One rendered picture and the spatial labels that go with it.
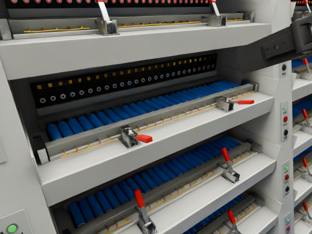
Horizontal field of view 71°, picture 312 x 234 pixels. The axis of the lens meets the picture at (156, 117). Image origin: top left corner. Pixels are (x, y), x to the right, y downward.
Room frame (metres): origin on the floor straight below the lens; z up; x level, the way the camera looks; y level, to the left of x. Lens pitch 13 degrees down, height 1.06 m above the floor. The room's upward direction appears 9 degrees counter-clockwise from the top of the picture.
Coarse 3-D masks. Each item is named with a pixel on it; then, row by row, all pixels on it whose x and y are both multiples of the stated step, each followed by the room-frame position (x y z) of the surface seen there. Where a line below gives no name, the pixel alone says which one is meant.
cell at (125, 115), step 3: (117, 108) 0.50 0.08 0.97; (114, 111) 0.50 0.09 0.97; (117, 111) 0.49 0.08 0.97; (120, 111) 0.48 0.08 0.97; (123, 111) 0.48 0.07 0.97; (117, 114) 0.48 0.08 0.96; (120, 114) 0.47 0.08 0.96; (123, 114) 0.47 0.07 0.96; (126, 114) 0.47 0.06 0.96; (123, 117) 0.46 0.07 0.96; (126, 117) 0.45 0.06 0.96; (129, 117) 0.45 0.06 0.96
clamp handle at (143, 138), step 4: (128, 132) 0.38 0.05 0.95; (132, 136) 0.37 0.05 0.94; (136, 136) 0.35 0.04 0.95; (140, 136) 0.34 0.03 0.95; (144, 136) 0.34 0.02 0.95; (148, 136) 0.33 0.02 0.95; (140, 140) 0.34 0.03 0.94; (144, 140) 0.33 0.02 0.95; (148, 140) 0.32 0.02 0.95; (152, 140) 0.33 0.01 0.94
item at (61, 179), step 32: (96, 96) 0.52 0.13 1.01; (256, 96) 0.61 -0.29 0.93; (160, 128) 0.44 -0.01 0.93; (192, 128) 0.44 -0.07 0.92; (224, 128) 0.50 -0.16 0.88; (32, 160) 0.28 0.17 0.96; (64, 160) 0.35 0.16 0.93; (96, 160) 0.34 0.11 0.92; (128, 160) 0.37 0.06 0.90; (64, 192) 0.31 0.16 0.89
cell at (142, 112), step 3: (132, 105) 0.52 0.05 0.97; (135, 105) 0.51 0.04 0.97; (132, 108) 0.51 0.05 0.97; (135, 108) 0.50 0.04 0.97; (138, 108) 0.50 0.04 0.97; (141, 108) 0.50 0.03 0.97; (138, 111) 0.49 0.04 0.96; (141, 111) 0.48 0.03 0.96; (144, 111) 0.48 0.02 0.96; (141, 114) 0.48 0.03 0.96
